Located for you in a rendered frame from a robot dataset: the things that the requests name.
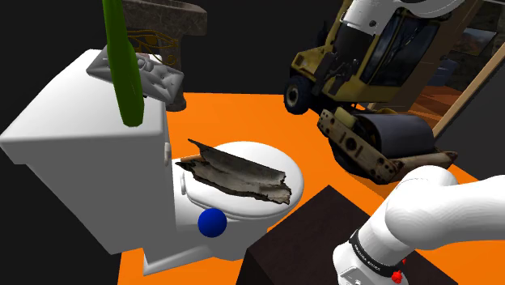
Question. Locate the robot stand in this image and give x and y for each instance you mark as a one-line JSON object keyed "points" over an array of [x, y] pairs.
{"points": [[300, 236]]}

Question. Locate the grey ornate box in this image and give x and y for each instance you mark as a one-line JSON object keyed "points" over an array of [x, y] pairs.
{"points": [[162, 81]]}

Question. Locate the wooden framed mirror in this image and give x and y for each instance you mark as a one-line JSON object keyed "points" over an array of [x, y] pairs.
{"points": [[473, 84]]}

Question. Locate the tall green bottle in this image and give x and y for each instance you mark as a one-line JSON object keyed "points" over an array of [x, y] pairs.
{"points": [[127, 79]]}

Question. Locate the yellow road roller toy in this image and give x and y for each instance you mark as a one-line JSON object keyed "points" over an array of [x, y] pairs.
{"points": [[394, 134]]}

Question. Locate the dark stone pedestal basin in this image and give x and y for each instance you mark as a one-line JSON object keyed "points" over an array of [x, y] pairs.
{"points": [[173, 23]]}

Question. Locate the blue ball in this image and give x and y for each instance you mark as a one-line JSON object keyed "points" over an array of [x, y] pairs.
{"points": [[212, 223]]}

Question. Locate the white toilet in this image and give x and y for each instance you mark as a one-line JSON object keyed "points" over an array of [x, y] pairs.
{"points": [[79, 138]]}

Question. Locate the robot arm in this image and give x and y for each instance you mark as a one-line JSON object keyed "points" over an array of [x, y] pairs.
{"points": [[434, 205]]}

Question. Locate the grey torn bark piece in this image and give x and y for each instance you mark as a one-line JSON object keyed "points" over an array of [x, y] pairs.
{"points": [[236, 173]]}

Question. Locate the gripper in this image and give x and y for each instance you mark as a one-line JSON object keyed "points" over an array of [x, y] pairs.
{"points": [[348, 43]]}

